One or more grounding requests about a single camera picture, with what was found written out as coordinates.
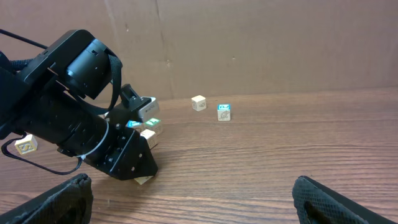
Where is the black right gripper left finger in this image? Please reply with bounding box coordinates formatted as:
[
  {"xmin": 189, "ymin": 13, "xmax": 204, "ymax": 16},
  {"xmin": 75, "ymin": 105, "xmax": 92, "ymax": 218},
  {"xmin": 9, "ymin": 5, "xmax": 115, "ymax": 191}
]
[{"xmin": 1, "ymin": 174, "xmax": 93, "ymax": 224}]

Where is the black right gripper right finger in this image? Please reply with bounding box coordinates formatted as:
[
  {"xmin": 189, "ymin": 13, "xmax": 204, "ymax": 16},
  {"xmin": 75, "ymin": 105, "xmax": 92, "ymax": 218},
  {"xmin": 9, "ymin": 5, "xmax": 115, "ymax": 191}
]
[{"xmin": 292, "ymin": 175, "xmax": 395, "ymax": 224}]

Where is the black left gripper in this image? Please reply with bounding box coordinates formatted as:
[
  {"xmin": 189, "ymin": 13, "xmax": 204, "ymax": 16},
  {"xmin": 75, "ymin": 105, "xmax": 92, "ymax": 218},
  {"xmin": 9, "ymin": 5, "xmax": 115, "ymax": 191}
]
[{"xmin": 1, "ymin": 29, "xmax": 158, "ymax": 180}]

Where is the yellow top wooden block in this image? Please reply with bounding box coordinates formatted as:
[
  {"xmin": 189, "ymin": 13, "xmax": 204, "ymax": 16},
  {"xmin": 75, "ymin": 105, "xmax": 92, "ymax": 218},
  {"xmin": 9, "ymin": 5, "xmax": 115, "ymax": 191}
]
[{"xmin": 14, "ymin": 134, "xmax": 38, "ymax": 155}]

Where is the cream umbrella wooden block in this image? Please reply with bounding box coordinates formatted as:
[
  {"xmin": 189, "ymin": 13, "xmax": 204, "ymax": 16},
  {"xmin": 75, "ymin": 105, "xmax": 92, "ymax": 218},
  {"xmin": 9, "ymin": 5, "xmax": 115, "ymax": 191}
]
[{"xmin": 134, "ymin": 175, "xmax": 153, "ymax": 185}]

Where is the blue top wooden block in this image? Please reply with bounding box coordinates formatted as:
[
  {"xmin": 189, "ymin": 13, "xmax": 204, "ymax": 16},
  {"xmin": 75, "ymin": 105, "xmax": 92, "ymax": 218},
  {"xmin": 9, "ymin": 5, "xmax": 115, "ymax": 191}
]
[{"xmin": 126, "ymin": 120, "xmax": 146, "ymax": 133}]

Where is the green top wooden block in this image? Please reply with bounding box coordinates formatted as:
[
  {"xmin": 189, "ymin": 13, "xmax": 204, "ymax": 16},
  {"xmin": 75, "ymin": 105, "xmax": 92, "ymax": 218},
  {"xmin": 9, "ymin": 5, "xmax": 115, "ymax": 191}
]
[{"xmin": 144, "ymin": 118, "xmax": 163, "ymax": 135}]

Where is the cream block green side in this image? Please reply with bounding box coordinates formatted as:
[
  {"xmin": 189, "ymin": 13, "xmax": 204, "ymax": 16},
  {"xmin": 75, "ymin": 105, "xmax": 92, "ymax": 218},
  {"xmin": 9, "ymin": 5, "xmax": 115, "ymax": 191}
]
[{"xmin": 141, "ymin": 129, "xmax": 158, "ymax": 149}]

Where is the brown cardboard backdrop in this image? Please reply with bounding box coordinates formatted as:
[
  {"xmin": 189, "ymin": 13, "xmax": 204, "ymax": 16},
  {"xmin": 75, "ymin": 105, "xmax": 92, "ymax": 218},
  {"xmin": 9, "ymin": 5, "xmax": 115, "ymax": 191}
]
[{"xmin": 1, "ymin": 0, "xmax": 397, "ymax": 100}]

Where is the yellow top block far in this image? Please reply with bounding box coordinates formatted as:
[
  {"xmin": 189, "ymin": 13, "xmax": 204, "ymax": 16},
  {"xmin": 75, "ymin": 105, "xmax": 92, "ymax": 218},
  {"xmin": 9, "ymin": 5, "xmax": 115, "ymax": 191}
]
[{"xmin": 192, "ymin": 95, "xmax": 206, "ymax": 111}]

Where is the blue top block far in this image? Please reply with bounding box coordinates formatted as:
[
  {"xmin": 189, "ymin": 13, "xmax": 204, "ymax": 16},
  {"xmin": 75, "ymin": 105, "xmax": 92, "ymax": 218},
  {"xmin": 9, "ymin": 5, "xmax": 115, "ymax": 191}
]
[{"xmin": 217, "ymin": 104, "xmax": 231, "ymax": 121}]

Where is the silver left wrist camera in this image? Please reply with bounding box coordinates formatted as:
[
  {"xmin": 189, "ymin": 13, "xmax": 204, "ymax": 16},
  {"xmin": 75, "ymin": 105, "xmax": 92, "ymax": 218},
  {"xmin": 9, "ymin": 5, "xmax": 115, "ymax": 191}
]
[{"xmin": 137, "ymin": 96, "xmax": 160, "ymax": 123}]

